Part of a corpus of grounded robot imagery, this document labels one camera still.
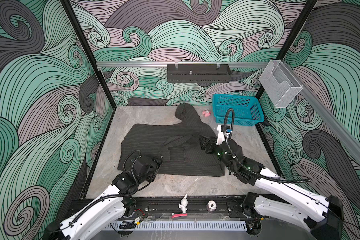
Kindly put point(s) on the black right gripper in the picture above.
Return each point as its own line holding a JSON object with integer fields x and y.
{"x": 209, "y": 142}

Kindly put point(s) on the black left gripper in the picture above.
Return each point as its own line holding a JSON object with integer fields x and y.
{"x": 155, "y": 165}

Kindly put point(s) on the dark grey pinstriped shirt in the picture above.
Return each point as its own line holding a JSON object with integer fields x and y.
{"x": 177, "y": 146}

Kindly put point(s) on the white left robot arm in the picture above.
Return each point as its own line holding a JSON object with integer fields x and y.
{"x": 115, "y": 202}

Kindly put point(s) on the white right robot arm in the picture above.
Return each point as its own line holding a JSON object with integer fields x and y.
{"x": 322, "y": 216}

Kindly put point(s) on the small pink toy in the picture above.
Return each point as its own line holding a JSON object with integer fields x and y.
{"x": 206, "y": 113}

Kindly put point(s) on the teal plastic basket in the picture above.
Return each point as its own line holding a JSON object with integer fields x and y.
{"x": 248, "y": 111}

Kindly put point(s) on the white figurine on pink base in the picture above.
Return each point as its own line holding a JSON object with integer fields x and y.
{"x": 183, "y": 207}

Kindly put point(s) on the black perforated metal shelf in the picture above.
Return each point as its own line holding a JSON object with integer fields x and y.
{"x": 198, "y": 73}

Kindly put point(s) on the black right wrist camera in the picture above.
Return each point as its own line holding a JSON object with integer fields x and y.
{"x": 223, "y": 130}

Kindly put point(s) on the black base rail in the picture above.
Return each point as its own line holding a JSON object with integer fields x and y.
{"x": 239, "y": 207}

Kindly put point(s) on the white slotted cable duct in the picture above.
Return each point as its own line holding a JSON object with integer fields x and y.
{"x": 184, "y": 225}

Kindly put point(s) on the clear plastic wall holder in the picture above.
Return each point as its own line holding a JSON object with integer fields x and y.
{"x": 280, "y": 83}

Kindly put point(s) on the aluminium rail right wall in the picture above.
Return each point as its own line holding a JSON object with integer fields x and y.
{"x": 318, "y": 95}

